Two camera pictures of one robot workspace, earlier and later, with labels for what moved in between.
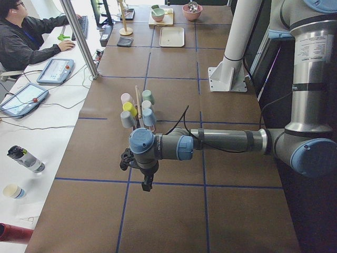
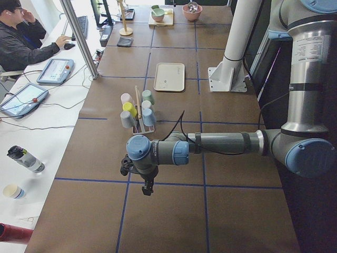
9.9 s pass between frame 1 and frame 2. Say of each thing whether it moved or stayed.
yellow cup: stayed
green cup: stayed
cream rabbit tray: moved
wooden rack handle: stayed
